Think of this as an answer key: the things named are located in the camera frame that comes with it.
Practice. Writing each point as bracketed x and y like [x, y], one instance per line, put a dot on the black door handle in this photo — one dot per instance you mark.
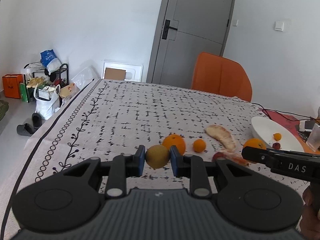
[166, 29]

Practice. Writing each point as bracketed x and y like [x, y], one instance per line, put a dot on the small tangerine in plate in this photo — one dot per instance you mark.
[277, 136]

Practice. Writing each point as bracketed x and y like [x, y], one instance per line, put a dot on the orange paper bag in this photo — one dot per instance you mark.
[11, 85]

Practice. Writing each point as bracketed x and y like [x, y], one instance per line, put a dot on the black slippers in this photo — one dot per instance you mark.
[29, 129]

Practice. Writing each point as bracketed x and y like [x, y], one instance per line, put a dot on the white plate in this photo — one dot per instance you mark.
[264, 129]

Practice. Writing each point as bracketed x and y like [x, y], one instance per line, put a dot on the red plum in plate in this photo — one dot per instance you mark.
[276, 146]

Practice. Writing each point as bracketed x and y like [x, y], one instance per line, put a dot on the white plastic bag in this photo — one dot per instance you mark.
[46, 108]

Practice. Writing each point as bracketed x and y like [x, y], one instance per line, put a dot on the blue white bag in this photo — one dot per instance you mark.
[50, 61]

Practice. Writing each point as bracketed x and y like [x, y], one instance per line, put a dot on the white light switch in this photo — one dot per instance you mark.
[279, 26]

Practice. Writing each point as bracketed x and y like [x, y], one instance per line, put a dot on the grey door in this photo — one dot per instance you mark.
[203, 26]

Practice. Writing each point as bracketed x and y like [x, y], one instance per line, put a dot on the peeled pomelo segment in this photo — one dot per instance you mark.
[223, 136]

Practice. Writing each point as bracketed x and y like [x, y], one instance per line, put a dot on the green brown kiwi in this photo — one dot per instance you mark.
[157, 156]

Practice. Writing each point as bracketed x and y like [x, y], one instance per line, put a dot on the person's right hand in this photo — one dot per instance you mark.
[309, 223]

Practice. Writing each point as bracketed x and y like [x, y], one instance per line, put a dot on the white foam packaging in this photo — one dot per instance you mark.
[133, 72]

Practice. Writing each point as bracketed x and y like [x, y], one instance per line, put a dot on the brown cardboard piece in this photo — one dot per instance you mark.
[114, 74]

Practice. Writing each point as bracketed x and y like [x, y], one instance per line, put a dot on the orange chair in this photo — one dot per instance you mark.
[219, 75]

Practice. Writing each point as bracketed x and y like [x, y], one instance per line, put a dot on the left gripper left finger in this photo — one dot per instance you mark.
[121, 168]

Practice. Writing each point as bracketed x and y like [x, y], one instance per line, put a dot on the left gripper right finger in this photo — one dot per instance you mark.
[195, 169]

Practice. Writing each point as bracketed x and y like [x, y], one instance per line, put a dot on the black metal rack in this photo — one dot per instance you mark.
[36, 74]

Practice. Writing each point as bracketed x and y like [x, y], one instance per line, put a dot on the patterned grey tablecloth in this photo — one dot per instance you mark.
[109, 118]

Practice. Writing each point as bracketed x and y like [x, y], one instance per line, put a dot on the large orange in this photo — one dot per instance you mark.
[255, 143]
[175, 140]

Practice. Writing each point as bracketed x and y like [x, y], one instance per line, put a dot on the red plum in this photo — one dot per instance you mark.
[218, 155]
[276, 146]

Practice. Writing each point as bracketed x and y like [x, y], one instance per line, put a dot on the red orange table mat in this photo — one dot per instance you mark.
[291, 124]

